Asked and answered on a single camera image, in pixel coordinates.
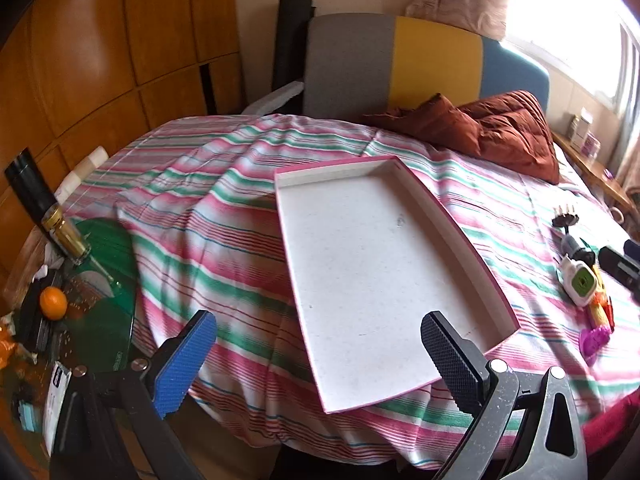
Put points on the purple box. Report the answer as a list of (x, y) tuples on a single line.
[(592, 144)]

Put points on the red item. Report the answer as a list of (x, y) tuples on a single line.
[(608, 310)]

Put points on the white chair armrest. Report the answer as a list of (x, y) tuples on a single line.
[(272, 97)]

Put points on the black rolled mat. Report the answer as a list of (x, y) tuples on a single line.
[(291, 40)]

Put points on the red bedsheet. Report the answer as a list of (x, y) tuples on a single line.
[(615, 422)]

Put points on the pink tray with white inside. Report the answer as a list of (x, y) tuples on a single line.
[(370, 270)]

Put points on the black box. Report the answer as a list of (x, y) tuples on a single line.
[(37, 325)]

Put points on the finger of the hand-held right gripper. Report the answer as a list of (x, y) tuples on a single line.
[(617, 269), (632, 249)]

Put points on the white box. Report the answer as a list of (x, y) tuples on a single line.
[(580, 125)]

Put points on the white mug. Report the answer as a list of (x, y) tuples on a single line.
[(617, 215)]

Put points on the white card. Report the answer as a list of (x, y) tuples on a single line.
[(55, 400)]

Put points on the brown toy food piece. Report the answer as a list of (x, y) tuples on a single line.
[(565, 218)]

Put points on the wooden wardrobe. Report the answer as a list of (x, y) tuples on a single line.
[(100, 50)]

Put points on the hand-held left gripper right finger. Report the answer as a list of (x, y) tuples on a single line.
[(452, 360)]

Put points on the grey cylinder with green clip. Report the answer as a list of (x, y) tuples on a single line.
[(574, 246)]

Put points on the pink green striped blanket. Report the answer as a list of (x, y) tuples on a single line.
[(210, 240)]

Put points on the white and green device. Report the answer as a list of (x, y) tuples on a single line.
[(582, 285)]

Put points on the bright window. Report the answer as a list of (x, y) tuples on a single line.
[(560, 10)]

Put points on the green glass side table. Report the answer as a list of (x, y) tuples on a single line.
[(107, 305)]

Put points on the black and gold bottle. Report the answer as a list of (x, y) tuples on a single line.
[(30, 185)]

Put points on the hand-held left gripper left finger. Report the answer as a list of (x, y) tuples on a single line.
[(182, 366)]

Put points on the grey yellow blue headboard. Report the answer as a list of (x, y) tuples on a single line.
[(430, 60)]

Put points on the orange fruit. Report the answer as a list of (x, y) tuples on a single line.
[(52, 302)]

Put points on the wooden bedside table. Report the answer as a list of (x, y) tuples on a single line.
[(590, 170)]

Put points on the teal small box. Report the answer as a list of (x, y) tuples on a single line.
[(27, 416)]

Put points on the small purple item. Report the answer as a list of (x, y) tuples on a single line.
[(607, 174)]

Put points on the rust red quilt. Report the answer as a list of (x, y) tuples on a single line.
[(505, 130)]

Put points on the orange bottle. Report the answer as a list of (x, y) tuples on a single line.
[(597, 316)]

